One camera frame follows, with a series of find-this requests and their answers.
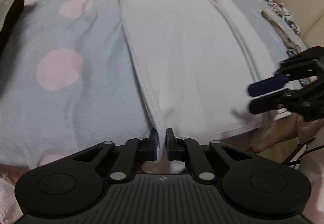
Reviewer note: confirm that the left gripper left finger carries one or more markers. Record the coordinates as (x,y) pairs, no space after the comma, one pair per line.
(132,155)

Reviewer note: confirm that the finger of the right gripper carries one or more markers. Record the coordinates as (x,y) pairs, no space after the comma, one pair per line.
(274,101)
(303,65)

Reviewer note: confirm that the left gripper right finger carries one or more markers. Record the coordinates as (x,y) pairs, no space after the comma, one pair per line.
(190,152)

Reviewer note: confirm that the white fleece garment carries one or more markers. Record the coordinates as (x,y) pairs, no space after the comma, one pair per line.
(194,60)

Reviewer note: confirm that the taupe thin garment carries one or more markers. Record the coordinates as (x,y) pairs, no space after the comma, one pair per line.
(290,45)

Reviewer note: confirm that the patterned black white cloth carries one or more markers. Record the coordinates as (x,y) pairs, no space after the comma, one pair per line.
(281,10)

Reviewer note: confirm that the polka dot bed sheet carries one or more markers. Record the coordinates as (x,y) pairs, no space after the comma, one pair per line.
(67,83)

